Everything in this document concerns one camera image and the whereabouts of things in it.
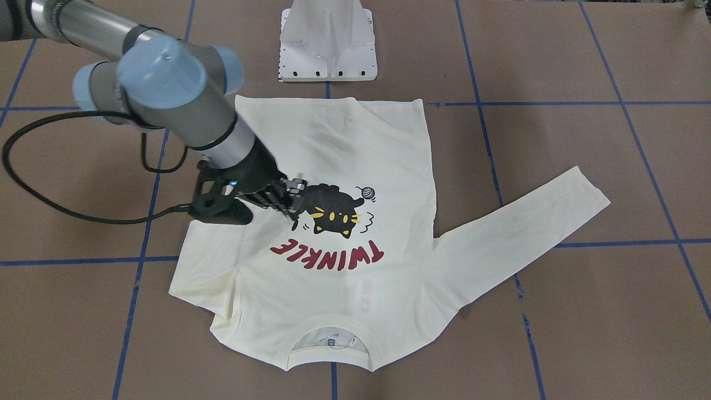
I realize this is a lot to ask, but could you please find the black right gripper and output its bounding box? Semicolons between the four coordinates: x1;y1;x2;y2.
222;142;308;231

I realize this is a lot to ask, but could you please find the white long-sleeve cat shirt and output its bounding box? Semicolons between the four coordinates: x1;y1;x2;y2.
168;96;609;371

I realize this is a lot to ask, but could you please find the right robot arm grey silver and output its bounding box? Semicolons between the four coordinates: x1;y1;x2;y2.
2;1;307;225

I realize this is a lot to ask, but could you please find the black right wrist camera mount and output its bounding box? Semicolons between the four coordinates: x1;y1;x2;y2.
187;160;253;226

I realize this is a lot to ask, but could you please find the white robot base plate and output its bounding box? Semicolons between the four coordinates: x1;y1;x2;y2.
278;1;378;83

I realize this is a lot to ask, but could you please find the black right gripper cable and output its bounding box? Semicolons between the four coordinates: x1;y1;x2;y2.
2;111;192;225

